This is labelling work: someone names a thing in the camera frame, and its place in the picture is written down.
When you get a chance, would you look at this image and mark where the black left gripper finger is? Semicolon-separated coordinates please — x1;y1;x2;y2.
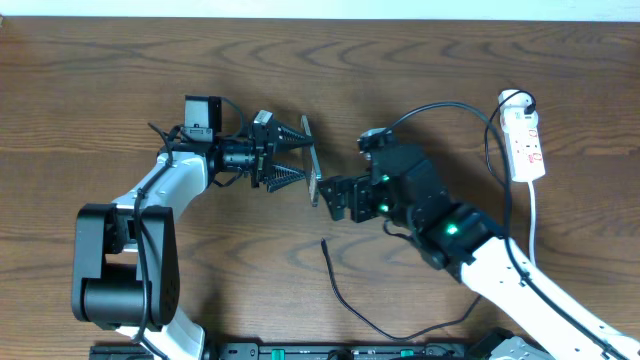
274;121;314;153
264;163;306;193

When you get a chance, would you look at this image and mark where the bronze Galaxy smartphone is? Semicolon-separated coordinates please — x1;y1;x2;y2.
302;143;322;207

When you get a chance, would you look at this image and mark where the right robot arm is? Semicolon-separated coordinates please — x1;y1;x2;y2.
317;145;639;359

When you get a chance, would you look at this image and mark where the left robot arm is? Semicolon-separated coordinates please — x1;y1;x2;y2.
71;95;319;360

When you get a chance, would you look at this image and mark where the white power strip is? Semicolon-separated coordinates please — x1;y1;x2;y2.
498;89;546;183

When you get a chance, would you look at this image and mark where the black left camera cable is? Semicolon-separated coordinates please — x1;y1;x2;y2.
130;122;181;360

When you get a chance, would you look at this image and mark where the white power strip cord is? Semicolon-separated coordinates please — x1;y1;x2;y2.
527;180;539;269

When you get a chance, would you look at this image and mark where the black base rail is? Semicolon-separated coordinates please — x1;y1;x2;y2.
89;341;501;360

